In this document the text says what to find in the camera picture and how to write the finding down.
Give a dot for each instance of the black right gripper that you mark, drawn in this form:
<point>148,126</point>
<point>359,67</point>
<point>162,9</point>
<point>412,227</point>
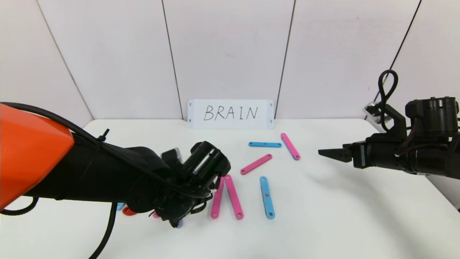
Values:
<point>360,155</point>

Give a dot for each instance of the short purple bar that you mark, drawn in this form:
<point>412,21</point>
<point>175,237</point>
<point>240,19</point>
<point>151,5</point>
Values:
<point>179,225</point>

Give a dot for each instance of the red curved C piece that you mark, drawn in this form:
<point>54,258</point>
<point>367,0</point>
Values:
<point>128,211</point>

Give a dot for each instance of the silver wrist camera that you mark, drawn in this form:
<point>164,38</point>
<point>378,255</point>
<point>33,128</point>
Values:
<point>372,109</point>
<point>173,153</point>

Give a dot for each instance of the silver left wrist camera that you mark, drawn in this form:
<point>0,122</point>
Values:
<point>173,153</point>

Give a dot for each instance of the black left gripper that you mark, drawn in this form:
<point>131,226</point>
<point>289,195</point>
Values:
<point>171,216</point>

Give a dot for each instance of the white sign reading BRAIN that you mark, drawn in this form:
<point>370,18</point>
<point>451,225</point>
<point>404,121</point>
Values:
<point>262,124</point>

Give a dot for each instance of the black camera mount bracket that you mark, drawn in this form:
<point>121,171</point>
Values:
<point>397,120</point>

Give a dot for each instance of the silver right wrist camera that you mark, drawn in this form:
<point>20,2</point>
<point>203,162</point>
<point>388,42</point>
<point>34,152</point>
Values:
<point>372,109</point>

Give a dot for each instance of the cyan bar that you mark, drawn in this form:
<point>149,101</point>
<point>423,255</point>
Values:
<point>257,144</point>
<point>120,206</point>
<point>265,187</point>

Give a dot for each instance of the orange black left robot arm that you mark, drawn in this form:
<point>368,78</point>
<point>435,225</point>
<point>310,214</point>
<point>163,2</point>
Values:
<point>90,172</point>

